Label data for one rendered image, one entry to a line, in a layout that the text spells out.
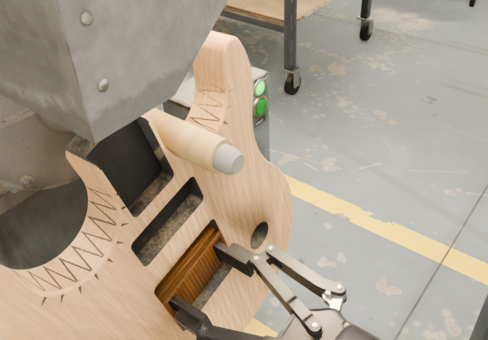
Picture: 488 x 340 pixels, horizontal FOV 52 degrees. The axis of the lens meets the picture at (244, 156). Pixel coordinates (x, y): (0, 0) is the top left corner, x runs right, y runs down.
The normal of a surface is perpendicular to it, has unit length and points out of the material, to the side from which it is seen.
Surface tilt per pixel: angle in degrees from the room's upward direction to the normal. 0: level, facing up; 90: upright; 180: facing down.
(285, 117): 0
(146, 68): 90
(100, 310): 88
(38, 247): 90
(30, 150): 94
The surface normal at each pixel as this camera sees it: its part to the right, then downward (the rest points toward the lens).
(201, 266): 0.78, 0.32
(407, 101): -0.04, -0.79
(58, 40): -0.62, 0.50
